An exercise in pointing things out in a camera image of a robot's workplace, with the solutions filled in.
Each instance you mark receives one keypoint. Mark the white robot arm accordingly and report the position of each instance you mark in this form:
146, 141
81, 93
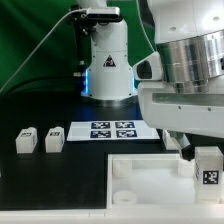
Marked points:
182, 80

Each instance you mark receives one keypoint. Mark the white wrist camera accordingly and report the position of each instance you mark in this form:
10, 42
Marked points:
149, 68

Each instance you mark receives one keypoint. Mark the white sheet with tags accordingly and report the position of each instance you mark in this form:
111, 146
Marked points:
111, 130

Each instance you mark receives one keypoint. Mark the white front table rail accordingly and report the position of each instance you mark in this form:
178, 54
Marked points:
198, 215

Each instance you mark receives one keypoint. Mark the white square tabletop tray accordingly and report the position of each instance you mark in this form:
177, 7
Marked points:
141, 180

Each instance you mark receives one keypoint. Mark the camera on black mount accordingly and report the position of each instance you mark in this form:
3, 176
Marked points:
84, 20

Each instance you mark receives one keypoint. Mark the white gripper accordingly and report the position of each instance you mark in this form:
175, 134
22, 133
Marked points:
201, 114

